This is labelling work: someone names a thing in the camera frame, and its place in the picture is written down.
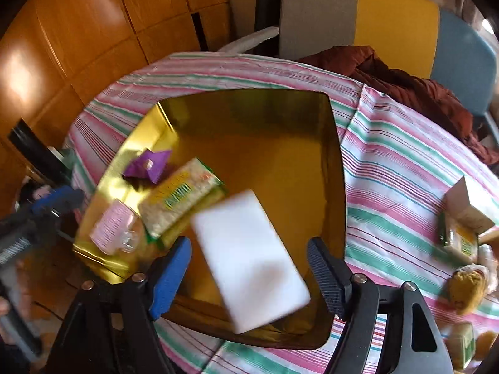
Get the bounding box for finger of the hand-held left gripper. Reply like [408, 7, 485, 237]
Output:
[8, 119, 73, 180]
[33, 186, 85, 217]

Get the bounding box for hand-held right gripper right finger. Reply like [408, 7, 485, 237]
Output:
[307, 237, 455, 374]

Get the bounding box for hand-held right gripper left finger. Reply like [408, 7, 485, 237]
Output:
[45, 237, 192, 374]

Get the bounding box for white sponge block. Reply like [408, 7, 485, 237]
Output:
[190, 189, 312, 335]

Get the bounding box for gold cardboard box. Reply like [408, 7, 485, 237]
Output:
[73, 89, 347, 350]

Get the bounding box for cream cardboard box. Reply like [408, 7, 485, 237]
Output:
[442, 175, 496, 234]

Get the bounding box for pink label packet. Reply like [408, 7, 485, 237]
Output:
[89, 199, 141, 254]

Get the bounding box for green yellow snack packet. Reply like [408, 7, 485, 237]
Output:
[138, 158, 229, 248]
[438, 214, 479, 263]

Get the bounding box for purple packet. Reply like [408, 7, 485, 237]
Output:
[123, 149, 173, 185]

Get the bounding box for striped tablecloth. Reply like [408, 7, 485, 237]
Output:
[64, 52, 499, 374]

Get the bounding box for wooden panelled cabinet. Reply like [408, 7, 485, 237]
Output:
[0, 0, 235, 203]

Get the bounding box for yellow cloth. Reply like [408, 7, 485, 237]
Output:
[446, 265, 490, 316]

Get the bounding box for red-brown jacket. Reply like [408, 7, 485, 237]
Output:
[298, 45, 499, 166]

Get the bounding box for grey yellow blue chair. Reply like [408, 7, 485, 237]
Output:
[218, 0, 499, 149]

